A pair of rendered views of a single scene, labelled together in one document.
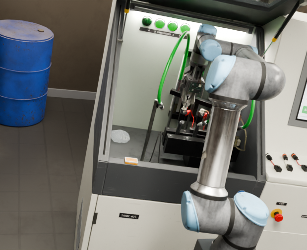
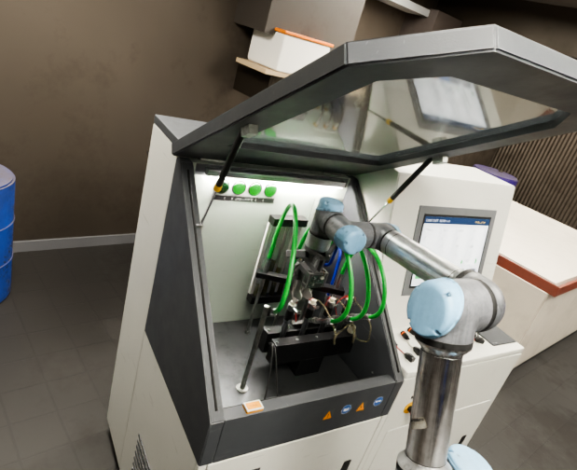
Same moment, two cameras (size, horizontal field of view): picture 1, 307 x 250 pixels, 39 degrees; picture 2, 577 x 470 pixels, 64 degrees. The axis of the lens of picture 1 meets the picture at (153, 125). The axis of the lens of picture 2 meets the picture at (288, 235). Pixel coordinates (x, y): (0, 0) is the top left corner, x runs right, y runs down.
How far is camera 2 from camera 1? 0.77 m
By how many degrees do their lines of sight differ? 22
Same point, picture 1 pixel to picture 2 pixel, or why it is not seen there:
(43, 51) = (4, 201)
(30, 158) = (9, 363)
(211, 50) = (355, 241)
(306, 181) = not seen: hidden behind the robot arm
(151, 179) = (279, 421)
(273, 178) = (412, 373)
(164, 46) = (243, 216)
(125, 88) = not seen: hidden behind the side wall
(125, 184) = (245, 439)
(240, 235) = not seen: outside the picture
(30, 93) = not seen: outside the picture
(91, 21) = (61, 145)
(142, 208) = (264, 458)
